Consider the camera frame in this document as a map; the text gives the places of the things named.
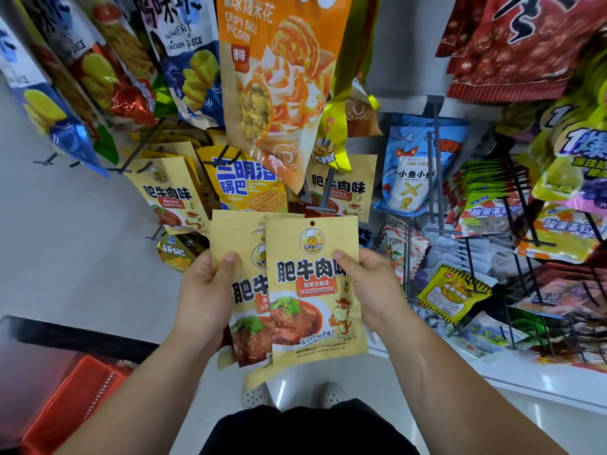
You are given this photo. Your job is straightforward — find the person's left hand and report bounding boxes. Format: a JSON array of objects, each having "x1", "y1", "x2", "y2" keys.
[{"x1": 175, "y1": 251, "x2": 241, "y2": 345}]

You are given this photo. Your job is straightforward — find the person's right hand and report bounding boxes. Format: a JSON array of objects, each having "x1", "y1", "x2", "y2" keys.
[{"x1": 332, "y1": 248, "x2": 409, "y2": 333}]

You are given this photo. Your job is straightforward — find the yellow beef snack packet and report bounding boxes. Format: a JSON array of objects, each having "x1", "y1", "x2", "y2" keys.
[
  {"x1": 209, "y1": 209, "x2": 305, "y2": 390},
  {"x1": 264, "y1": 215, "x2": 370, "y2": 371}
]

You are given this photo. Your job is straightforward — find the person's left forearm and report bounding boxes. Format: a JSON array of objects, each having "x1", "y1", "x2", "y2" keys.
[{"x1": 54, "y1": 324, "x2": 229, "y2": 455}]

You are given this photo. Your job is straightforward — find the person's right forearm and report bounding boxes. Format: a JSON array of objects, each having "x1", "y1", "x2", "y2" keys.
[{"x1": 374, "y1": 316, "x2": 570, "y2": 455}]

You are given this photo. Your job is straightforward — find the yellow-green cracker packet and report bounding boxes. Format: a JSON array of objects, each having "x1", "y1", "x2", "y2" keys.
[{"x1": 156, "y1": 231, "x2": 210, "y2": 273}]

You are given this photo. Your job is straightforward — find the row of white-red small packets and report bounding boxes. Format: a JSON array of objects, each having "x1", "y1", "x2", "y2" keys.
[{"x1": 378, "y1": 215, "x2": 431, "y2": 286}]

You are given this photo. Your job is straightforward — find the hanging yellow beef packet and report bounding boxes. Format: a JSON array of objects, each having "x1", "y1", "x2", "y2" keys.
[{"x1": 303, "y1": 154, "x2": 378, "y2": 224}]

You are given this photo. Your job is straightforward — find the yellow sandwich cracker packet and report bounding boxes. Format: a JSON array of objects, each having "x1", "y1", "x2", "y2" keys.
[{"x1": 195, "y1": 145, "x2": 289, "y2": 214}]

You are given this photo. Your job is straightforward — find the row of hanging yellow packets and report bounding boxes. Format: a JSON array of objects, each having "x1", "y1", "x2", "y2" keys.
[{"x1": 123, "y1": 141, "x2": 212, "y2": 236}]

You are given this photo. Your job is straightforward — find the yellow black-striped packet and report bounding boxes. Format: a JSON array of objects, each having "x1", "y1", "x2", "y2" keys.
[{"x1": 417, "y1": 264, "x2": 494, "y2": 325}]

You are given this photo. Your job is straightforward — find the blue fish snack bag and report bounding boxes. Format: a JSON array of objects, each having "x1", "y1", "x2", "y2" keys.
[{"x1": 374, "y1": 113, "x2": 470, "y2": 218}]

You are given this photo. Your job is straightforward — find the white shoe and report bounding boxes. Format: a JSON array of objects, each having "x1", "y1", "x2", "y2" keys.
[
  {"x1": 240, "y1": 383, "x2": 277, "y2": 411},
  {"x1": 314, "y1": 382, "x2": 350, "y2": 409}
]

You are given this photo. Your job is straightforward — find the gold foil snack bag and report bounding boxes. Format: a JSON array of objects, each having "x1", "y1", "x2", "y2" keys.
[{"x1": 312, "y1": 0, "x2": 383, "y2": 174}]

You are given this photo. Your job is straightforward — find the row of green-white candy packets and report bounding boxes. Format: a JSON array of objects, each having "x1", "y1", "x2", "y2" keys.
[{"x1": 455, "y1": 160, "x2": 529, "y2": 238}]

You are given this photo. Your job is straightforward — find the white blue snack packet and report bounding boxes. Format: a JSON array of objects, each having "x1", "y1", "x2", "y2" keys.
[{"x1": 456, "y1": 311, "x2": 530, "y2": 359}]

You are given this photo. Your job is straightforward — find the black shorts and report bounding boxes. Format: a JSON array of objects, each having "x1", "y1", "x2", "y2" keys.
[{"x1": 199, "y1": 398, "x2": 421, "y2": 455}]

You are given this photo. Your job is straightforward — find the orange popcorn bag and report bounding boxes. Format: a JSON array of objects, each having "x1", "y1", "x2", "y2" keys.
[{"x1": 216, "y1": 0, "x2": 354, "y2": 195}]

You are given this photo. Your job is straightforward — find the red shopping basket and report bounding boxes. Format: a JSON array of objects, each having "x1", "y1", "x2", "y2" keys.
[{"x1": 18, "y1": 353, "x2": 134, "y2": 455}]

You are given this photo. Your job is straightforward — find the white shelf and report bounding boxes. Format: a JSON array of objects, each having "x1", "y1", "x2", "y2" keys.
[{"x1": 369, "y1": 343, "x2": 607, "y2": 418}]

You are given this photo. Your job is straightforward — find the pink snack packet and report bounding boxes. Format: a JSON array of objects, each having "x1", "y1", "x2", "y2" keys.
[{"x1": 513, "y1": 262, "x2": 607, "y2": 320}]

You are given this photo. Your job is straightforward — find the blue chicken snack bag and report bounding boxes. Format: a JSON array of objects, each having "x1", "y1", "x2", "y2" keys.
[{"x1": 134, "y1": 0, "x2": 226, "y2": 131}]

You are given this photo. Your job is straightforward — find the orange yellow candy packet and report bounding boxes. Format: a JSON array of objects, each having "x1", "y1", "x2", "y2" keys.
[{"x1": 516, "y1": 203, "x2": 607, "y2": 266}]

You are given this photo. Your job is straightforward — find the red yellow chips bag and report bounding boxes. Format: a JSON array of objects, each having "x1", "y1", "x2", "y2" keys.
[{"x1": 59, "y1": 0, "x2": 160, "y2": 129}]

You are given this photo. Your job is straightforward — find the blue potato chips bag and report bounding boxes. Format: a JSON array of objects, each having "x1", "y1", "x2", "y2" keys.
[{"x1": 0, "y1": 14, "x2": 110, "y2": 179}]

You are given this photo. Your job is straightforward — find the yellow-green grape snack bag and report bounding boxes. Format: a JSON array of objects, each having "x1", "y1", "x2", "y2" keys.
[{"x1": 525, "y1": 87, "x2": 607, "y2": 219}]

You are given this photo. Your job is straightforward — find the red snack bag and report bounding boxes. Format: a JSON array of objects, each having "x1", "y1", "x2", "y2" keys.
[{"x1": 435, "y1": 0, "x2": 607, "y2": 105}]

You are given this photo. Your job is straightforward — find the black wire display rack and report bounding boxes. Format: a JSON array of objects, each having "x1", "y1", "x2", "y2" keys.
[{"x1": 424, "y1": 101, "x2": 607, "y2": 351}]

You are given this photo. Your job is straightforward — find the black basket handle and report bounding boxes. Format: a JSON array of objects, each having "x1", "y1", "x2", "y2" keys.
[{"x1": 0, "y1": 314, "x2": 160, "y2": 366}]

